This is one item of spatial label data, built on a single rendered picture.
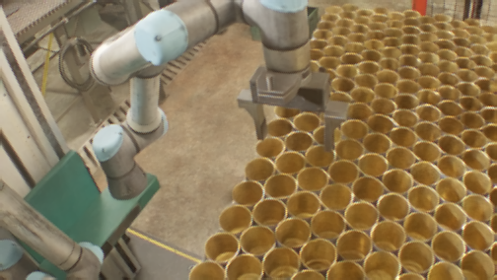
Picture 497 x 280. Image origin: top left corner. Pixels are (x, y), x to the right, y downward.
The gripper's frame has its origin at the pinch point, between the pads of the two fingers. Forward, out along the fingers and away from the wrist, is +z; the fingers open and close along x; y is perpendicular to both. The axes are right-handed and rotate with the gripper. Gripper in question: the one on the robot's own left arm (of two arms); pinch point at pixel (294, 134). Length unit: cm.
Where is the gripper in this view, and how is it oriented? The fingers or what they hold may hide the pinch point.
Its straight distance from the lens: 73.6
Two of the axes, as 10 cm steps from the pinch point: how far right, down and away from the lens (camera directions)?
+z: 1.4, 7.2, 6.8
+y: 3.6, -6.7, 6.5
